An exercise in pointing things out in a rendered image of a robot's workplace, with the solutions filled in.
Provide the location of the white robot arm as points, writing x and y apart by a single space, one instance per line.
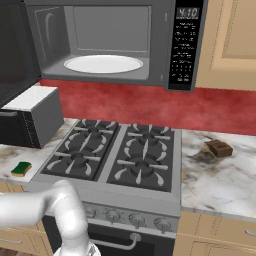
68 213

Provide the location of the white microwave turntable plate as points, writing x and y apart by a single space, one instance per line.
103 64

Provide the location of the grey open microwave oven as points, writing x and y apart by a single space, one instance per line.
156 43

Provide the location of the green and yellow sponge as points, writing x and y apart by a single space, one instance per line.
21 168

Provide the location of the dark microwave door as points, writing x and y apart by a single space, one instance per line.
15 50

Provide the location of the silver gas stove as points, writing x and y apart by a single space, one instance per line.
113 193

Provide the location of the silver stove knob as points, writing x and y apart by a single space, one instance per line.
90 211
137 220
163 224
113 215

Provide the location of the grey toaster oven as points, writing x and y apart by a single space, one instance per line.
40 113

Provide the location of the beige drawer front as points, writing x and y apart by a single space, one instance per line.
216 228
30 241

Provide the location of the beige base cupboard door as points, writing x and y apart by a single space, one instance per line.
213 250

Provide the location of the beige wall cupboard door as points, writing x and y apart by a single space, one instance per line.
230 43

